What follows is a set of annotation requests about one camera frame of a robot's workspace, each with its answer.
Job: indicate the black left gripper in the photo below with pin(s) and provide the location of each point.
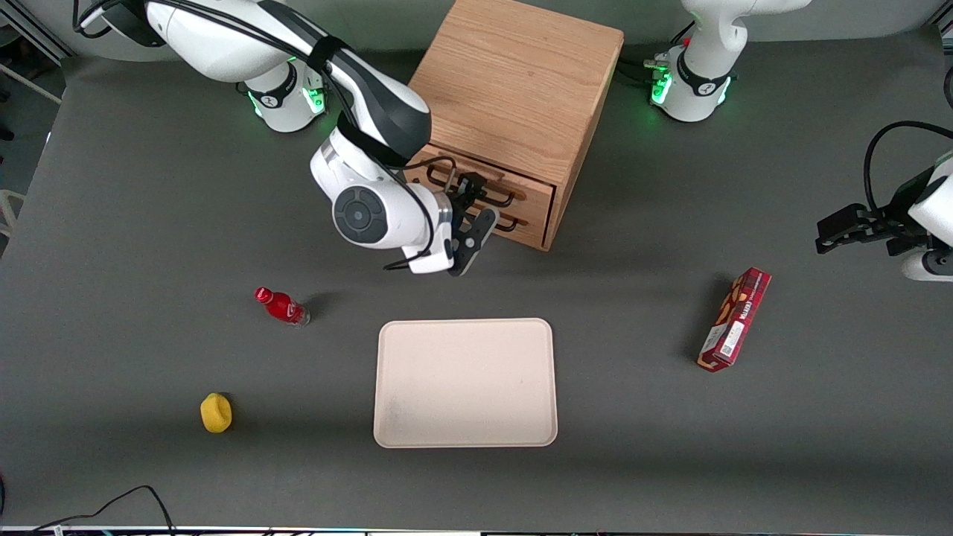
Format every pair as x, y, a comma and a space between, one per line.
883, 224

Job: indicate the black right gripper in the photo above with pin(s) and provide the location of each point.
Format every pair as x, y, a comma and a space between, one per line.
463, 195

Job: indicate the wooden drawer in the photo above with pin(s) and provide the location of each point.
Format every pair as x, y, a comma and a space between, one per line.
540, 197
536, 229

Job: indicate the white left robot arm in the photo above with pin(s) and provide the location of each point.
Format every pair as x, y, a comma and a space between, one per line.
703, 74

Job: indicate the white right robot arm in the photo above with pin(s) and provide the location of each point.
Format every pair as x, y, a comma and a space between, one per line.
246, 37

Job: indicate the oak wooden drawer cabinet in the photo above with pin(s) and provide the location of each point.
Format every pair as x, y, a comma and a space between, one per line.
521, 82

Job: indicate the red snack box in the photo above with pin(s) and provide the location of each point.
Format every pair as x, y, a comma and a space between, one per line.
733, 320

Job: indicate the beige plastic tray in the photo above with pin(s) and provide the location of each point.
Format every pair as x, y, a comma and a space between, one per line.
465, 383

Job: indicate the small red bottle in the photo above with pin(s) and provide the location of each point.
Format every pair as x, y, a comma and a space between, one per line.
281, 306

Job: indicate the yellow sponge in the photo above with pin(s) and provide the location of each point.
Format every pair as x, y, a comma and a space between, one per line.
216, 413

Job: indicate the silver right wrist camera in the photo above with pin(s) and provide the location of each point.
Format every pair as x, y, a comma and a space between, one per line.
432, 260

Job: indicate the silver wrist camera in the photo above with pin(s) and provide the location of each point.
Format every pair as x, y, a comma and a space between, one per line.
923, 266
432, 260

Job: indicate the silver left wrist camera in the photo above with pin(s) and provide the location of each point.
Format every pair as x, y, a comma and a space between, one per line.
923, 266

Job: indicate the aluminium frame rail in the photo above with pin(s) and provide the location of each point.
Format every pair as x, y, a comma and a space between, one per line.
37, 37

